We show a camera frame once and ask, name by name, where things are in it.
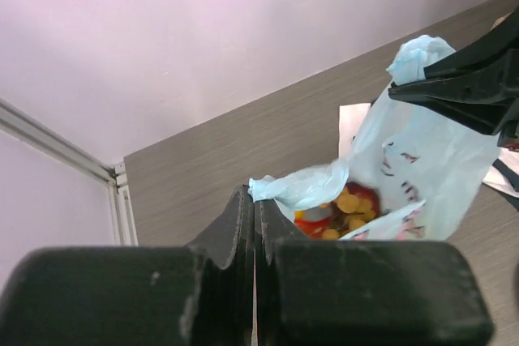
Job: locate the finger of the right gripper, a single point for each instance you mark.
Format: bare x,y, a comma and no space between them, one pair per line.
485,101
480,53

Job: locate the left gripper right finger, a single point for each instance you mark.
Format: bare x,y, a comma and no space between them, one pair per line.
313,292

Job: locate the light blue plastic bag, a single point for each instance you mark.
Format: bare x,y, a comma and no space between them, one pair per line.
425,168

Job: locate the red fake apple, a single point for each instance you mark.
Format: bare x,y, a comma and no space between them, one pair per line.
313,221

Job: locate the white jersey with navy trim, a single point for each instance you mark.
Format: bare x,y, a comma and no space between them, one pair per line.
501,177

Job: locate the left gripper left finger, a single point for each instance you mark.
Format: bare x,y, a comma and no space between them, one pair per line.
200,293

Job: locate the aluminium frame post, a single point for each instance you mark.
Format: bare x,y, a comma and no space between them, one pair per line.
27,129

